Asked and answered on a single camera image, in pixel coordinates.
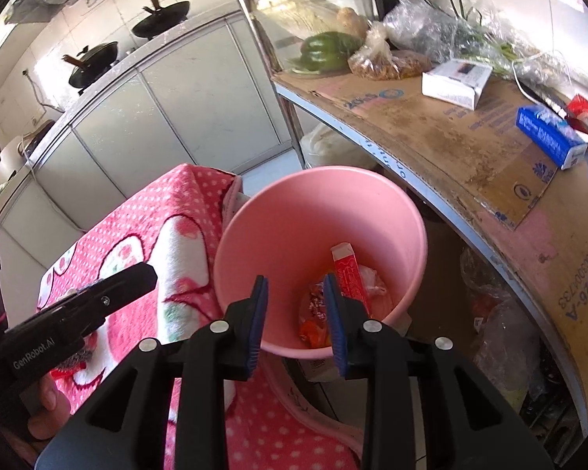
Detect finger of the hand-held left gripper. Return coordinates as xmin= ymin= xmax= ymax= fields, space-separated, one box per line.
xmin=39 ymin=262 xmax=158 ymax=338

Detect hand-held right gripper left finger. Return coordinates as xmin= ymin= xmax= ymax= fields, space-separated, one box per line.
xmin=39 ymin=275 xmax=270 ymax=470

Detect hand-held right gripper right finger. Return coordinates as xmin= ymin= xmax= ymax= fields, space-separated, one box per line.
xmin=322 ymin=273 xmax=554 ymax=470

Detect orange plastic wrapper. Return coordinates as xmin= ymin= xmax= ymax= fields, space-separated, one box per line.
xmin=299 ymin=323 xmax=333 ymax=349

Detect red snack wrapper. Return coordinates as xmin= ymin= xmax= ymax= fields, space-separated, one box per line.
xmin=298 ymin=279 xmax=335 ymax=326

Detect red and white medicine box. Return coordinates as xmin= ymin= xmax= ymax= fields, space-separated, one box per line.
xmin=330 ymin=242 xmax=373 ymax=319

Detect clear plastic bag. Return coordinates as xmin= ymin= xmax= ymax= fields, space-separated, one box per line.
xmin=461 ymin=245 xmax=544 ymax=402
xmin=360 ymin=264 xmax=388 ymax=299

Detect pink plastic bucket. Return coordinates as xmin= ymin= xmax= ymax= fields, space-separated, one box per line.
xmin=213 ymin=166 xmax=428 ymax=359

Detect person's left hand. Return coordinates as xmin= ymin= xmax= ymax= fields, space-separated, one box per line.
xmin=25 ymin=376 xmax=73 ymax=446

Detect pink polka dot blanket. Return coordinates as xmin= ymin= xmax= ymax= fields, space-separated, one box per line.
xmin=36 ymin=163 xmax=366 ymax=470

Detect dark electric cooker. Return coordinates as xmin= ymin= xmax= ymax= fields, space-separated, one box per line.
xmin=20 ymin=120 xmax=57 ymax=155

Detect crumpled clear plastic bag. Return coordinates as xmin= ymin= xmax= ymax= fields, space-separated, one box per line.
xmin=461 ymin=245 xmax=544 ymax=402

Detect white rice cooker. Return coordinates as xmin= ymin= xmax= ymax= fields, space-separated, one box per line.
xmin=0 ymin=136 xmax=23 ymax=187

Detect large white sack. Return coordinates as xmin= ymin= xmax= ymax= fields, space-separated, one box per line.
xmin=299 ymin=122 xmax=373 ymax=170

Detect grey kitchen counter cabinet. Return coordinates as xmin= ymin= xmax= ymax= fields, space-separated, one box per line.
xmin=0 ymin=7 xmax=305 ymax=275

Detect metal shelf rack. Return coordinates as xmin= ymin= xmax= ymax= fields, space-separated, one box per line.
xmin=220 ymin=0 xmax=588 ymax=451

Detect cardboard sheet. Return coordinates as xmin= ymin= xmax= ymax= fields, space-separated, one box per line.
xmin=274 ymin=71 xmax=588 ymax=402

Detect black wok with lid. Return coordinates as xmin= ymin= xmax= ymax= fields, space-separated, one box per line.
xmin=61 ymin=42 xmax=120 ymax=90

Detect bag of nuts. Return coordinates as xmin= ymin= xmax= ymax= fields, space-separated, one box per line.
xmin=348 ymin=22 xmax=432 ymax=80

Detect small white box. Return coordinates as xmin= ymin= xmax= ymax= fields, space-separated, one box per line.
xmin=421 ymin=58 xmax=493 ymax=110

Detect green bell pepper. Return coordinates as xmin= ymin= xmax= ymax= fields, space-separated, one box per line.
xmin=294 ymin=32 xmax=363 ymax=73

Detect potato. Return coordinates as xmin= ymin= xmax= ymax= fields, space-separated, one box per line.
xmin=336 ymin=7 xmax=370 ymax=35

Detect clear bag of greens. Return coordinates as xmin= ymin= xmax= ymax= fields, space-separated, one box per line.
xmin=385 ymin=0 xmax=471 ymax=62

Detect green scallions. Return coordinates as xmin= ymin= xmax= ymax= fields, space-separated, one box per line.
xmin=407 ymin=0 xmax=540 ymax=79

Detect red pack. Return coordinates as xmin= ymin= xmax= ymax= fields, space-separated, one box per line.
xmin=566 ymin=94 xmax=588 ymax=133

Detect black wok with wooden handle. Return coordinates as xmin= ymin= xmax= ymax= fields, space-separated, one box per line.
xmin=131 ymin=0 xmax=192 ymax=40

